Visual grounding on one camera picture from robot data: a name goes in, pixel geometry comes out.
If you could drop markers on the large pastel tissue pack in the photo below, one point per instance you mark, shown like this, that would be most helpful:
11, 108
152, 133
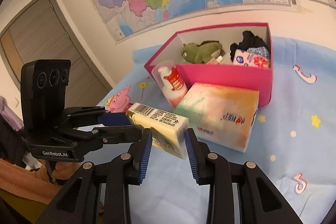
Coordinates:
220, 113

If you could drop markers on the small pink tissue packet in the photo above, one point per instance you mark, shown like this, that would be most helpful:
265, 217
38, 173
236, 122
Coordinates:
249, 60

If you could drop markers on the blue cartoon bed sheet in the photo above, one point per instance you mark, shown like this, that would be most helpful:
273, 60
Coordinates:
288, 108

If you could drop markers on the small tube with white cap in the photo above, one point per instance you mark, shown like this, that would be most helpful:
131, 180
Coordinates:
216, 59

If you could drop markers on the pink cardboard box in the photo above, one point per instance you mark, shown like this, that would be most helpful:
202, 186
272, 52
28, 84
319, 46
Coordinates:
223, 77

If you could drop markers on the dark cloth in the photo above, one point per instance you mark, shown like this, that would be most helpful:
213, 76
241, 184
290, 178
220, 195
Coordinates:
10, 142

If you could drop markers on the yellow white wipes pack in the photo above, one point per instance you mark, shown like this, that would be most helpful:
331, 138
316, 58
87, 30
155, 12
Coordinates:
162, 129

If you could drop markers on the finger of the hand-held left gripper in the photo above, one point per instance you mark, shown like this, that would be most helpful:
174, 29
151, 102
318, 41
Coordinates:
115, 119
118, 134

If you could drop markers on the black cloth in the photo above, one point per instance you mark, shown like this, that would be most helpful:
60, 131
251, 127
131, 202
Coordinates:
252, 43

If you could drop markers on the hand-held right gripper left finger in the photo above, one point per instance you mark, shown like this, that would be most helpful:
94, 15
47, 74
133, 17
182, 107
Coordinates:
145, 155

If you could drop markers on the person's left forearm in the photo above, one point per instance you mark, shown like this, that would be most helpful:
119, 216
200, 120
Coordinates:
21, 174

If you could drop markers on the green plush frog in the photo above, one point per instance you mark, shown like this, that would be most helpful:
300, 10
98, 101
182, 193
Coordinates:
199, 52

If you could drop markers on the brown wooden door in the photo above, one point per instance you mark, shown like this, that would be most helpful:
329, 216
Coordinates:
39, 37

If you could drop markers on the blue checkered cloth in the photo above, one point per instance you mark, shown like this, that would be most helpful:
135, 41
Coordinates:
258, 50

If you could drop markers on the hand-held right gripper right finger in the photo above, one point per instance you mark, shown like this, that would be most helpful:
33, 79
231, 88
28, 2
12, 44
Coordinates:
191, 155

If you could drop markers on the white red-label tube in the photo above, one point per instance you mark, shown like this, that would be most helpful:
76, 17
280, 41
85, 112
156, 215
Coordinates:
173, 82

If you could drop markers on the purple cloth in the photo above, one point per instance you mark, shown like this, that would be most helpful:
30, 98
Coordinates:
9, 111

